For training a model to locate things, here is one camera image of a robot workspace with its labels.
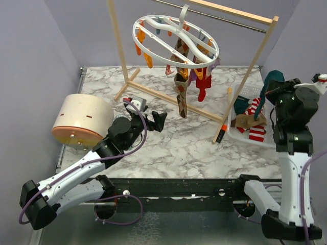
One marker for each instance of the pink clothespin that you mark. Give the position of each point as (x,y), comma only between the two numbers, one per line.
(168,70)

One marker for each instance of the yellow highlighter marker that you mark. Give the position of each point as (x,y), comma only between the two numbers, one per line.
(229,94)

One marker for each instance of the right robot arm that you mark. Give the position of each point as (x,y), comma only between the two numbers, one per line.
(292,218)

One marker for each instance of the white round clip hanger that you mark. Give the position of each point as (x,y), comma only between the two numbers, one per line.
(157,35)

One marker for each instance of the wooden hanger rack frame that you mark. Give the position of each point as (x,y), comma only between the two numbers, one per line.
(187,73)

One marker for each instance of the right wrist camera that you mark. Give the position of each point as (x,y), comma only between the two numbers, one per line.
(318,84)

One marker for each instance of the yellow orange clothespin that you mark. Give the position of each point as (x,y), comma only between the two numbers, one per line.
(148,60)

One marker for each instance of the beige argyle sock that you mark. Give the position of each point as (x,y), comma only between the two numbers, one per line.
(182,48)
(181,85)

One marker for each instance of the plain tan sock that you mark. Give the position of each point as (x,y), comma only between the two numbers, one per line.
(248,121)

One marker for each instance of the purple clothespin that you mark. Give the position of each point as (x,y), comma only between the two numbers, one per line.
(216,63)

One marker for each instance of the black orange highlighter marker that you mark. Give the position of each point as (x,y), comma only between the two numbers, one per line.
(221,133)

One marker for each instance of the blue patterned round tin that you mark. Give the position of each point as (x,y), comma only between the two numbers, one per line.
(120,116)

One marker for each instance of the red beige reindeer sock front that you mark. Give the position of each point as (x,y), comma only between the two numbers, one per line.
(203,84)

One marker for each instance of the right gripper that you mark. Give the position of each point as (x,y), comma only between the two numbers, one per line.
(275,88)

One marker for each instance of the red white striped sock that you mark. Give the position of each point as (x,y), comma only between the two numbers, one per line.
(256,133)

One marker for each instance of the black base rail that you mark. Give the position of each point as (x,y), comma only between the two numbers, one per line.
(180,195)

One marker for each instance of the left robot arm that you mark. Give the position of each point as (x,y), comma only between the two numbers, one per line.
(81,182)

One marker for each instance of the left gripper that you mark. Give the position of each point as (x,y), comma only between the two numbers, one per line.
(159,121)

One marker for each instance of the white plastic basket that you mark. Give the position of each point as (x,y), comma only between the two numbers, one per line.
(251,92)

